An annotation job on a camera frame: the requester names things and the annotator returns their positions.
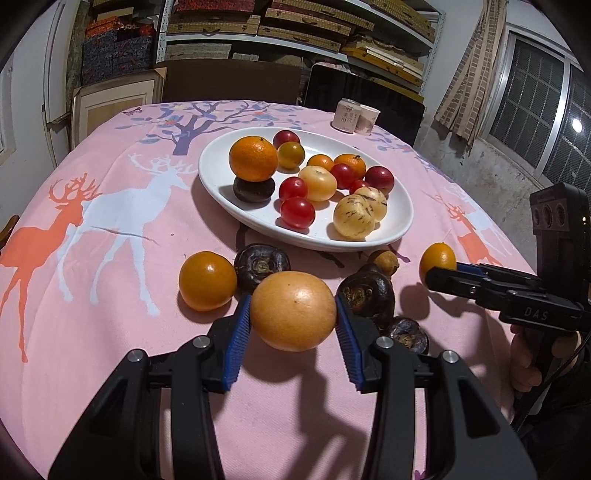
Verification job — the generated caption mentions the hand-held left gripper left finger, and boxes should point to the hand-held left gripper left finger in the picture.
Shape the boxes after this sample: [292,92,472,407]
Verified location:
[48,294,254,480]

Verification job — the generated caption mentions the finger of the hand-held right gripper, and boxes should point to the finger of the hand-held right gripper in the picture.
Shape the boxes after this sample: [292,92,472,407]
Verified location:
[425,267,509,305]
[456,262,541,291]

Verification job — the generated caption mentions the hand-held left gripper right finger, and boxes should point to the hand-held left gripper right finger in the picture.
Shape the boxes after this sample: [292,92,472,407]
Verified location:
[335,294,536,480]

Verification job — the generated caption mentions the large golden pear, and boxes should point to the large golden pear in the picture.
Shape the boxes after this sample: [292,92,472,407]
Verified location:
[250,271,338,352]

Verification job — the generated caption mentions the dark water chestnut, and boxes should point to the dark water chestnut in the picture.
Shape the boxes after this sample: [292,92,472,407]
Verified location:
[335,264,395,330]
[385,317,430,355]
[233,175,276,204]

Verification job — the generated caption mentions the large tangerine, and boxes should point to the large tangerine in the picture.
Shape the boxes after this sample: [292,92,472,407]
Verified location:
[179,251,238,311]
[229,137,279,182]

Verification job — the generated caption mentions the white plate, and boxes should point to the white plate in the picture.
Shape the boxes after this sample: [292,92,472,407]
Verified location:
[198,127,414,252]

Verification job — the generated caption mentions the person's right hand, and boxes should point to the person's right hand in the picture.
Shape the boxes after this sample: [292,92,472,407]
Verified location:
[509,324,583,394]

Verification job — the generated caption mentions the dark mangosteen left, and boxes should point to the dark mangosteen left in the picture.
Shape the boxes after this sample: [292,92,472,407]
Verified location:
[233,244,291,296]

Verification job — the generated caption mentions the pink printed tablecloth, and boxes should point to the pink printed tablecloth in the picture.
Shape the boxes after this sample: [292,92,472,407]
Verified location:
[0,100,541,480]

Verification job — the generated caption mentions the grilled window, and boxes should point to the grilled window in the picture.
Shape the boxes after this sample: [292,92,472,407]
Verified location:
[480,23,591,195]

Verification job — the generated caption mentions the black panel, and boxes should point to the black panel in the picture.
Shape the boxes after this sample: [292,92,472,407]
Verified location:
[304,62,426,148]

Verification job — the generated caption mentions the paper cup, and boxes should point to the paper cup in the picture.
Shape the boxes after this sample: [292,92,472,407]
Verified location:
[355,104,380,136]

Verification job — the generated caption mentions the brick patterned curtain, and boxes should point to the brick patterned curtain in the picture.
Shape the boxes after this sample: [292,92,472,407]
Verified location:
[433,0,509,144]

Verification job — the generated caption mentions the wooden chair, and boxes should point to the wooden chair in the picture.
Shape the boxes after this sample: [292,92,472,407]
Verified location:
[0,215,19,252]

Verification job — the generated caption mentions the brown board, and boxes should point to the brown board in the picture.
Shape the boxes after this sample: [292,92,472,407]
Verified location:
[161,60,308,106]

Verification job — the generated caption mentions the white metal shelf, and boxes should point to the white metal shelf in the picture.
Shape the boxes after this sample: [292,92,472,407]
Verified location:
[154,0,446,93]

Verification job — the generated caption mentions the shelf of stacked boxes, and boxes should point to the shelf of stacked boxes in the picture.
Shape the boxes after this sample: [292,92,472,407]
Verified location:
[90,0,437,88]

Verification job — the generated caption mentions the stack of dark patterned boxes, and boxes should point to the stack of dark patterned boxes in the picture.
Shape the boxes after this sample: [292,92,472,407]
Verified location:
[83,18,155,86]

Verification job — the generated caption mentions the white leaning board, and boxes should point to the white leaning board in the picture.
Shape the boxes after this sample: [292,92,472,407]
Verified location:
[41,0,77,155]

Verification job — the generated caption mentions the wooden picture frame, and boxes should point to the wooden picture frame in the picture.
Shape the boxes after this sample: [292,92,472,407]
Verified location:
[69,67,168,148]

